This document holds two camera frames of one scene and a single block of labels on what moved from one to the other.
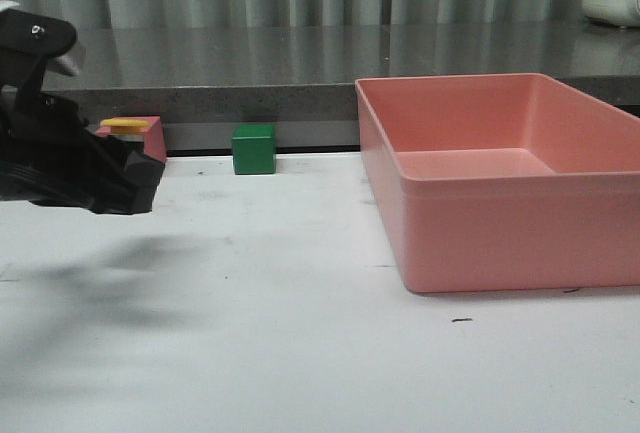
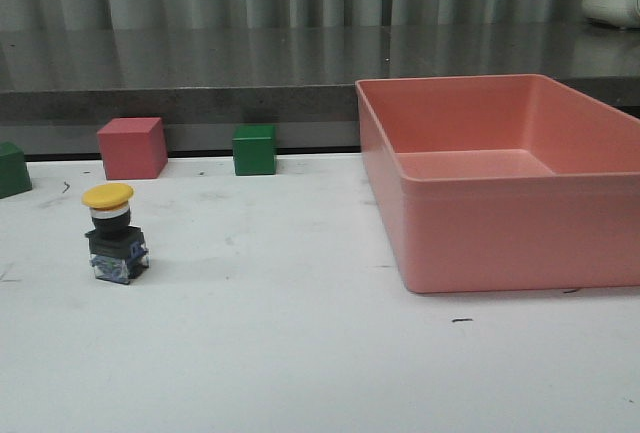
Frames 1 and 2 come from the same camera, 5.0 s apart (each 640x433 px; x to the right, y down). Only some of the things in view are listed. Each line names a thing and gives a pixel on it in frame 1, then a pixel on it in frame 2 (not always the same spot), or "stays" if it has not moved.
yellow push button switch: (126, 126) to (117, 248)
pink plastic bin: (503, 181) stays
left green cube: (254, 149) stays
